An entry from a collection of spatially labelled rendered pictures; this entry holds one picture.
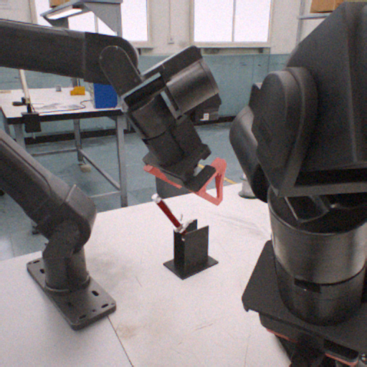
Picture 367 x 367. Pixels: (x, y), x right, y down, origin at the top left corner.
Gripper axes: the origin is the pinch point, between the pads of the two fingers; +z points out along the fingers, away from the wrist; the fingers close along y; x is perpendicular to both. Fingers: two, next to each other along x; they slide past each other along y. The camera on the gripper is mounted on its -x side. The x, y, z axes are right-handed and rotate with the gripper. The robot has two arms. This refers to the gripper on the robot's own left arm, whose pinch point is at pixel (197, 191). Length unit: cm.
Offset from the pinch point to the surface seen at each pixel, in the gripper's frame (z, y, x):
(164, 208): -3.5, -0.7, 6.7
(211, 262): 11.7, -2.7, 6.5
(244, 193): 27.2, 14.5, -16.9
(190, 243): 5.0, -1.9, 7.2
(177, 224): 1.0, -0.7, 6.7
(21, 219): 83, 199, 37
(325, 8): 109, 146, -250
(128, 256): 6.4, 8.9, 15.1
